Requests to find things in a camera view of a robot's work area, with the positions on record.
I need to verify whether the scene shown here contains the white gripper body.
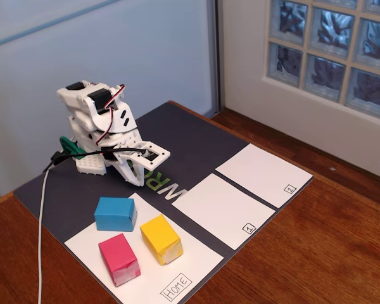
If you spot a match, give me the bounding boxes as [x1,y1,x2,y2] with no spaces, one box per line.
[94,127,144,168]

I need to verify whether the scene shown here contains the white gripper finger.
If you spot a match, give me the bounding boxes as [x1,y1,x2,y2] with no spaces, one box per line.
[109,159,141,187]
[128,159,146,187]

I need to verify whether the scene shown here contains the yellow paper box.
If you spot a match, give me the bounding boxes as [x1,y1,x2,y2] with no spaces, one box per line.
[139,213,184,267]

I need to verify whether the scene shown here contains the blue paper box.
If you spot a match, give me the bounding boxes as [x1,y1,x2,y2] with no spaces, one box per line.
[93,196,138,232]

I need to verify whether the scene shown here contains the pink paper box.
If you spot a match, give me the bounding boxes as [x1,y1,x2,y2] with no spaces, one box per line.
[98,232,142,288]

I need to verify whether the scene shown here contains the green table clamp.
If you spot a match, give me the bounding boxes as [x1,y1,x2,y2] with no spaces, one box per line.
[59,135,88,160]

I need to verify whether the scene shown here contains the dark mat with printed letters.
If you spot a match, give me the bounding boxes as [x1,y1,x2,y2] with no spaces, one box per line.
[13,100,315,304]

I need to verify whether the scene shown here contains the white paper sheet marked 1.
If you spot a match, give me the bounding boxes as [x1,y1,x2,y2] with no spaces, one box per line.
[171,172,276,251]

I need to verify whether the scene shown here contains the white paper sheet marked home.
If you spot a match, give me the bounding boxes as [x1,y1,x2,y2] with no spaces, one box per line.
[64,192,225,304]

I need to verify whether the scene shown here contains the frosted pale blue panel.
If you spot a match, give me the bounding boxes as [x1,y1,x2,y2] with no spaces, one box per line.
[0,0,210,197]

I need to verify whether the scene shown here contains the white paper sheet marked 2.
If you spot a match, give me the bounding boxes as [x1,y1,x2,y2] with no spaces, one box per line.
[215,142,314,210]

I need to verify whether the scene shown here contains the glass block window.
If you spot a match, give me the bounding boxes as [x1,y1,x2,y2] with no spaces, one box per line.
[265,0,380,123]

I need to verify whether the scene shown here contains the black camera cable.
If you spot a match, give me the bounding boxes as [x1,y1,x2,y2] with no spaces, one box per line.
[43,146,148,174]

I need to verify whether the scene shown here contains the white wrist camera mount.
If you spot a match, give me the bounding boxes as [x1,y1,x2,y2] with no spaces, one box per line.
[125,141,172,174]

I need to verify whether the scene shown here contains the red white black servo wire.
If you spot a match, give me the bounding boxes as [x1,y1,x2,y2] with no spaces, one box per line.
[96,83,127,146]

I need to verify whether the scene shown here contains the white cable with black plug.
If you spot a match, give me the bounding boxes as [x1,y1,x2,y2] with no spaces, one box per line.
[37,151,67,304]

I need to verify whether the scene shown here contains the grey metal frame post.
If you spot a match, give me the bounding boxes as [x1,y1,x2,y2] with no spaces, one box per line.
[205,0,225,118]

